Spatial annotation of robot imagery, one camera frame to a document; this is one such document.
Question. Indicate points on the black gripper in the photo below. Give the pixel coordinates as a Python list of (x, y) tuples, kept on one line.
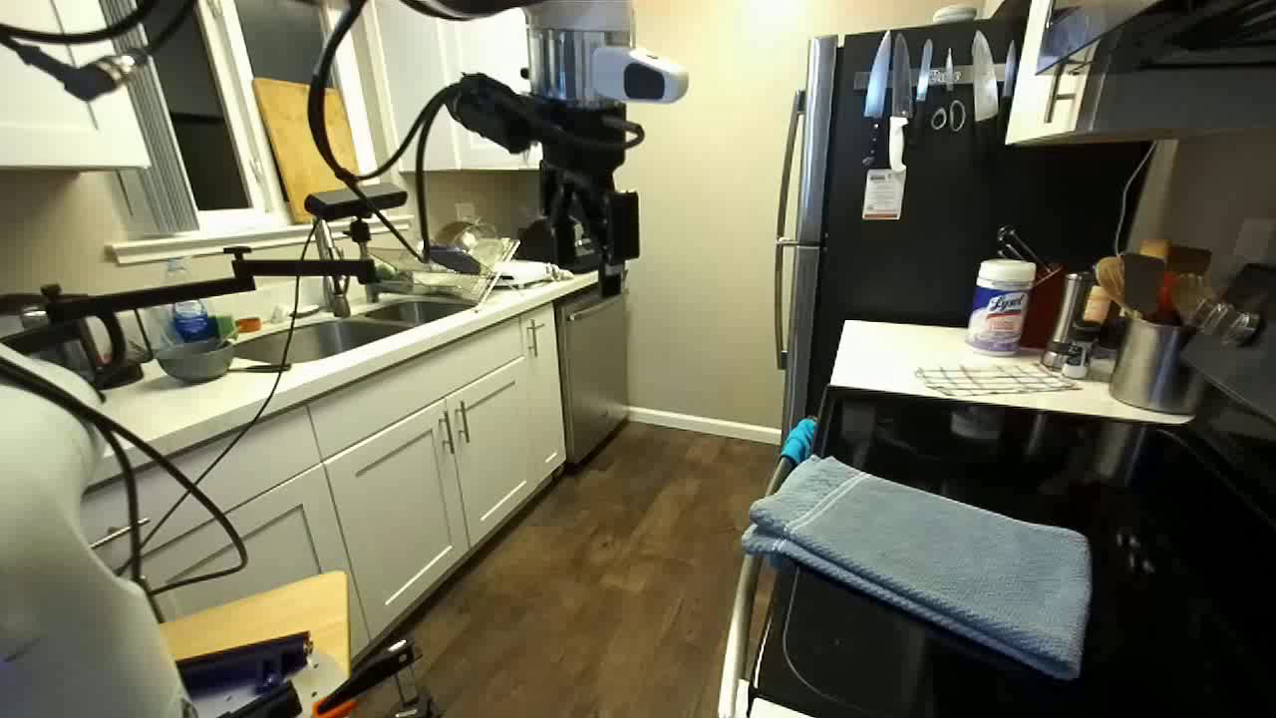
[(583, 172)]

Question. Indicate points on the light blue towel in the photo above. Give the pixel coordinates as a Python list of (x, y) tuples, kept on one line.
[(932, 561)]

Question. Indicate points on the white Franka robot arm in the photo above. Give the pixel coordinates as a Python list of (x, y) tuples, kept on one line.
[(54, 600)]

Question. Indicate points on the turquoise white striped towel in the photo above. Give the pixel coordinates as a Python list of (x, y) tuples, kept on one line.
[(799, 441)]

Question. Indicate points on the black steel oven range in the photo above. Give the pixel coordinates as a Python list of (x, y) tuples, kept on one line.
[(1172, 600)]

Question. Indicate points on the black countertop grill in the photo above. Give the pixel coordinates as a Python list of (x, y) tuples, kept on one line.
[(535, 240)]

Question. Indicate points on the steel dishwasher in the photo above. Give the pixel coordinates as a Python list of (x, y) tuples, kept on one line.
[(592, 385)]

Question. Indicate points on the clear glass bowl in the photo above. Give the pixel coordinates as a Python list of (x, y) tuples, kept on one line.
[(462, 263)]

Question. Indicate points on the white upper cabinet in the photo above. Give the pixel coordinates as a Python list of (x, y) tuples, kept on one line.
[(451, 66), (1031, 81), (67, 122)]

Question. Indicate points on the chrome faucet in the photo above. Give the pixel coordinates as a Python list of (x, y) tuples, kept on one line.
[(340, 272)]

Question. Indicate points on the white paper tag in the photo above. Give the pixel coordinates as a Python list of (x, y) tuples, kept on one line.
[(884, 195)]

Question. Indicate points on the steel kitchen sink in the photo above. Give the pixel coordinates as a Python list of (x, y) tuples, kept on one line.
[(334, 337)]

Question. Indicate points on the white sink base cabinets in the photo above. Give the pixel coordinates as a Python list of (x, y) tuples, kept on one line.
[(401, 506)]

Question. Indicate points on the black refrigerator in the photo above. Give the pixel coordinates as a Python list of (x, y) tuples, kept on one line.
[(932, 267)]

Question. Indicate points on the steel kitchen knife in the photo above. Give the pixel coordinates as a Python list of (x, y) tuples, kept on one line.
[(987, 79), (927, 69), (879, 81)]

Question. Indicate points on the wooden cutting board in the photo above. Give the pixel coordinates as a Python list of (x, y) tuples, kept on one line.
[(301, 146)]

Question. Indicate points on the white wipes canister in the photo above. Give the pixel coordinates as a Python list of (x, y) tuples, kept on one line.
[(997, 304)]

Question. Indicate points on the white grid trivet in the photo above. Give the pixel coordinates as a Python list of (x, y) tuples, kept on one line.
[(997, 381)]

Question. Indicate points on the blue bowl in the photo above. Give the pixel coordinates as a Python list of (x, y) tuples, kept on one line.
[(196, 357)]

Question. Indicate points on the white framed window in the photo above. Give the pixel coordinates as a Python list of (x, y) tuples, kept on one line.
[(213, 132)]

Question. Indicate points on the orange brown spice bottle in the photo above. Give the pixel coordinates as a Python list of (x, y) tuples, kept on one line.
[(1041, 308)]

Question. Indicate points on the steel pepper grinder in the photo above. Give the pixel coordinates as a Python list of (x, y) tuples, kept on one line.
[(1075, 312)]

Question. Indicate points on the black orange clamp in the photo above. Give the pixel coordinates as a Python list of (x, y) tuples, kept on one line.
[(366, 672)]

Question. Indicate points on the light wooden board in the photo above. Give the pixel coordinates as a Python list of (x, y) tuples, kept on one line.
[(265, 611)]

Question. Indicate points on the blue purple box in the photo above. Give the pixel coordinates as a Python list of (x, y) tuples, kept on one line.
[(245, 664)]

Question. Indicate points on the steel utensil holder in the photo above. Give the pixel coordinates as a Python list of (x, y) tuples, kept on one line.
[(1150, 364)]

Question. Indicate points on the steel range hood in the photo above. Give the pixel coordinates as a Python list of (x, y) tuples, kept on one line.
[(1182, 66)]

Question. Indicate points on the black stereo camera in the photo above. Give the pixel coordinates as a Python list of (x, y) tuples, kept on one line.
[(355, 200)]

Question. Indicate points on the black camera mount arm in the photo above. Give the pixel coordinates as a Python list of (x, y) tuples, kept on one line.
[(160, 288)]

